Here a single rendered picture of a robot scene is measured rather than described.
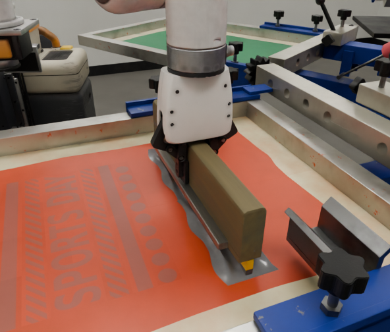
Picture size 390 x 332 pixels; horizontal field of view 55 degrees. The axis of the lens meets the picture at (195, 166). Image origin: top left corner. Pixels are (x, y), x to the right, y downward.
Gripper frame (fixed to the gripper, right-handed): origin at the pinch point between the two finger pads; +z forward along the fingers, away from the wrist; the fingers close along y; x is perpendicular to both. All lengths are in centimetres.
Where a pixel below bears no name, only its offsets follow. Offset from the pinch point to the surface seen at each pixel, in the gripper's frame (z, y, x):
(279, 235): 5.4, -7.5, 13.1
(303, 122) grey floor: 102, -172, -188
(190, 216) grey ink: 5.2, 2.6, 5.0
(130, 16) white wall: 44, -75, -379
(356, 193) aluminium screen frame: 3.6, -22.4, 10.7
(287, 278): 5.3, -4.2, 20.0
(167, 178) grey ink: 5.2, 2.7, -5.8
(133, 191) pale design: 5.6, 8.8, -4.7
